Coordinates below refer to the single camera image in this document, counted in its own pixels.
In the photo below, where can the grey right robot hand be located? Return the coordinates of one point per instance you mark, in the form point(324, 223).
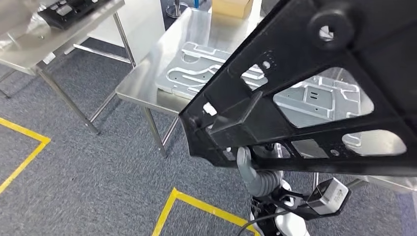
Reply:
point(260, 184)

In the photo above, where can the black plastic plate part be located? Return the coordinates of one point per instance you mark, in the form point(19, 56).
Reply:
point(325, 130)

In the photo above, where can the silver stamped metal part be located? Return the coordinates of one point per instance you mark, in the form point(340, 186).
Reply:
point(192, 71)

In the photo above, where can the stainless steel workbench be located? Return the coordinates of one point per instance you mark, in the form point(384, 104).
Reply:
point(146, 84)

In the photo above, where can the brown cardboard box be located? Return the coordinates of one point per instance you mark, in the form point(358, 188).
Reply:
point(231, 7)

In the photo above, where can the silver stanchion base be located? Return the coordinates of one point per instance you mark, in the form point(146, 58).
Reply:
point(176, 9)

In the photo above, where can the white panel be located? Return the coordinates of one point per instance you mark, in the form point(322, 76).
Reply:
point(143, 26)

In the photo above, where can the yellow floor tape rectangle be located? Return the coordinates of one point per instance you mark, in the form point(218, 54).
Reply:
point(29, 156)

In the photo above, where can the black parts tray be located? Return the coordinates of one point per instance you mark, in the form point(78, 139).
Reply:
point(70, 13)

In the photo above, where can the stainless steel table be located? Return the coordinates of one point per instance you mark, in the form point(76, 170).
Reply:
point(32, 52)

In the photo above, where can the clear plastic sheet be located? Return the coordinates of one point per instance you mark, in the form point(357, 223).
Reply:
point(14, 18)

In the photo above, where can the black camera bracket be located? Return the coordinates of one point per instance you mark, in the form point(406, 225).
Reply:
point(293, 203)

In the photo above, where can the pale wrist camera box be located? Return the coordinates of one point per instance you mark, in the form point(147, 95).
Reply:
point(330, 195)

